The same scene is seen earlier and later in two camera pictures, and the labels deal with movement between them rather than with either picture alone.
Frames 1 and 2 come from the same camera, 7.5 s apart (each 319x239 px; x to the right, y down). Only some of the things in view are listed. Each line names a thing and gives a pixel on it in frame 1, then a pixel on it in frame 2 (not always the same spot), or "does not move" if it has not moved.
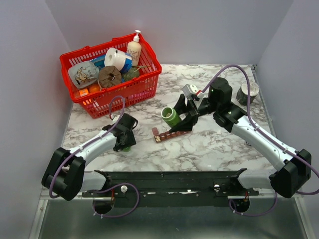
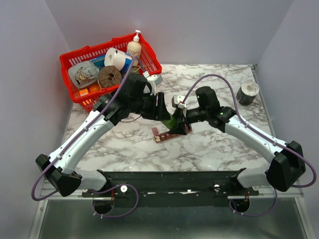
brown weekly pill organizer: (160, 137) does not move
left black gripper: (130, 142) → (160, 112)
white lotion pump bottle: (135, 49) does not move
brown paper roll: (109, 76) does not move
